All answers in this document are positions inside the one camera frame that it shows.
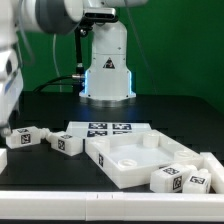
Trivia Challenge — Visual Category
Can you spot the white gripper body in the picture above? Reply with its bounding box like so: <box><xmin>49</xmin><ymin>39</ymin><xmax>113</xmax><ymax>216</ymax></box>
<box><xmin>0</xmin><ymin>47</ymin><xmax>23</xmax><ymax>132</ymax></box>

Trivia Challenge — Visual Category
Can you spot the white square tabletop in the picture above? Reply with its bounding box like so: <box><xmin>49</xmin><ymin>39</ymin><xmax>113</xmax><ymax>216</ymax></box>
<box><xmin>85</xmin><ymin>130</ymin><xmax>203</xmax><ymax>189</ymax></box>

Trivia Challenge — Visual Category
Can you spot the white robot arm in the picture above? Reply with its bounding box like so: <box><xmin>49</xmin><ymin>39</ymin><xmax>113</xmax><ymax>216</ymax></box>
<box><xmin>0</xmin><ymin>0</ymin><xmax>148</xmax><ymax>136</ymax></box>

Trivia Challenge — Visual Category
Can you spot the black cable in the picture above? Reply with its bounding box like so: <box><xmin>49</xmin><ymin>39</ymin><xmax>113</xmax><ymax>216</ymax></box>
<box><xmin>32</xmin><ymin>75</ymin><xmax>84</xmax><ymax>93</ymax></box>

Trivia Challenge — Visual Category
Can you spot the white cable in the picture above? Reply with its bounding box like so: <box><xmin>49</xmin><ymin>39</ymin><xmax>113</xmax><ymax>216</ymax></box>
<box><xmin>52</xmin><ymin>33</ymin><xmax>64</xmax><ymax>93</ymax></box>

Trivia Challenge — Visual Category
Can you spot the white left fence rail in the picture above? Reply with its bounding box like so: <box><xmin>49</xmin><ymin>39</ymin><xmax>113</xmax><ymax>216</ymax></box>
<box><xmin>0</xmin><ymin>148</ymin><xmax>7</xmax><ymax>174</ymax></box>

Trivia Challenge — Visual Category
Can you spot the white fence rail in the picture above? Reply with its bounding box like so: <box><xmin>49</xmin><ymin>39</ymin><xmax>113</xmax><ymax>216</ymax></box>
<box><xmin>0</xmin><ymin>191</ymin><xmax>224</xmax><ymax>222</ymax></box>
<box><xmin>0</xmin><ymin>148</ymin><xmax>7</xmax><ymax>174</ymax></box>
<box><xmin>200</xmin><ymin>152</ymin><xmax>224</xmax><ymax>194</ymax></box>

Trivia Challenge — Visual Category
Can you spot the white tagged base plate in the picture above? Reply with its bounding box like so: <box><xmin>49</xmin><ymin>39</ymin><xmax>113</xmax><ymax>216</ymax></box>
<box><xmin>66</xmin><ymin>121</ymin><xmax>151</xmax><ymax>138</ymax></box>

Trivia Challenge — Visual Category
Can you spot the white front fence rail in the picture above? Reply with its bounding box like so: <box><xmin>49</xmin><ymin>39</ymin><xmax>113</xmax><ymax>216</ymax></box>
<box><xmin>0</xmin><ymin>191</ymin><xmax>224</xmax><ymax>222</ymax></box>

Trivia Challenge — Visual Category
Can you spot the white right fence rail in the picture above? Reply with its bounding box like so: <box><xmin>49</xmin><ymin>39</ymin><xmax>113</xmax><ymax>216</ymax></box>
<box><xmin>200</xmin><ymin>152</ymin><xmax>224</xmax><ymax>194</ymax></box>

